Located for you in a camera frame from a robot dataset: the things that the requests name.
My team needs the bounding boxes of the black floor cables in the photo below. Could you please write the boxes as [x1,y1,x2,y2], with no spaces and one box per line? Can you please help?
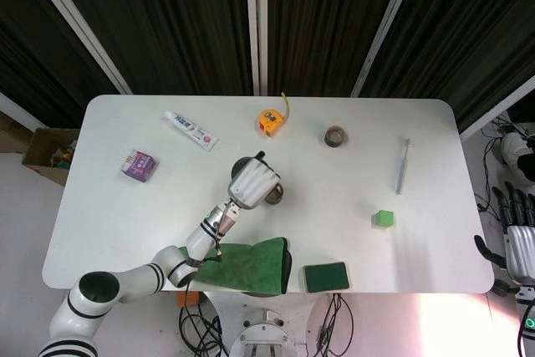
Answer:
[476,116,528,241]

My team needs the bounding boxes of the green cube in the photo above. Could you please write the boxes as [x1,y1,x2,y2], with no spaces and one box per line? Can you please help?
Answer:
[370,209,396,230]

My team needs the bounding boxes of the green microfibre cloth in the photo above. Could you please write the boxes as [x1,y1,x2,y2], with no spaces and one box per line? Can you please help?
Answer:
[193,237,293,295]

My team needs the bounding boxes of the white partition frame post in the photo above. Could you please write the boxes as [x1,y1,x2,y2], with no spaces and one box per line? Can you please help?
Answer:
[349,0,424,98]
[244,0,269,97]
[458,79,535,141]
[28,0,133,95]

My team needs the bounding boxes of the small purple white box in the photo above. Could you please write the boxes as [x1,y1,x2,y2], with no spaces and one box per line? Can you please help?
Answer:
[120,148,160,183]

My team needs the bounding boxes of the white toothpaste tube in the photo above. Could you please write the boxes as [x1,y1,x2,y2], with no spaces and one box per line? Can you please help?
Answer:
[163,110,221,151]

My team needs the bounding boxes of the black hanging cable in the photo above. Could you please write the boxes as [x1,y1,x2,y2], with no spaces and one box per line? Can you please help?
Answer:
[316,293,356,357]

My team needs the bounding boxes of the grey toothbrush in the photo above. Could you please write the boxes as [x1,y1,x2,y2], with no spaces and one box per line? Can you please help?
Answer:
[395,136,417,196]

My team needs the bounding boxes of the dark ceramic cup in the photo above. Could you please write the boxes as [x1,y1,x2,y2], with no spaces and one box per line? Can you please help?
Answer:
[324,125,350,150]
[266,183,288,207]

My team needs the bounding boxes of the cardboard box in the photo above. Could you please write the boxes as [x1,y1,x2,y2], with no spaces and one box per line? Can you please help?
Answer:
[21,127,80,187]

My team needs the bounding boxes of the orange block under table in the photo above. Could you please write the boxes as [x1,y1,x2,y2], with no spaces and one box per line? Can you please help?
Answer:
[176,289,201,309]

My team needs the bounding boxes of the yellow tape measure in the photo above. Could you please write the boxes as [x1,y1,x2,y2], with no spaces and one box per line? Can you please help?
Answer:
[256,91,293,140]

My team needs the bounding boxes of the green yellow sponge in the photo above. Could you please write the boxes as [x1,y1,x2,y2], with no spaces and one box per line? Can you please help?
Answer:
[302,261,352,293]

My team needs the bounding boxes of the black floor cable bundle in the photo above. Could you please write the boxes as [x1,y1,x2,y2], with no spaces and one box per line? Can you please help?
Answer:
[178,306,229,357]

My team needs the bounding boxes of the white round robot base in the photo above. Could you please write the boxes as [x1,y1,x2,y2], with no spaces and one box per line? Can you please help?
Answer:
[227,309,298,357]

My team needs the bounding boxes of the white black device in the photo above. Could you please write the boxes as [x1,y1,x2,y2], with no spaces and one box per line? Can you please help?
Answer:
[500,130,535,185]

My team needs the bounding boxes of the dark curtain panel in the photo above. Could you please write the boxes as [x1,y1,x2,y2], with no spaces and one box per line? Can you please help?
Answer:
[266,0,414,97]
[0,0,123,129]
[41,0,254,97]
[358,0,535,133]

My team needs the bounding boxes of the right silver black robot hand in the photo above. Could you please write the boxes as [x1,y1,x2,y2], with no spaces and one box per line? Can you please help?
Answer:
[473,181,535,288]

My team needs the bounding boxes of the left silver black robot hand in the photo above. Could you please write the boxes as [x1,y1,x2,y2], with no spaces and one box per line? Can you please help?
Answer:
[227,156,285,211]

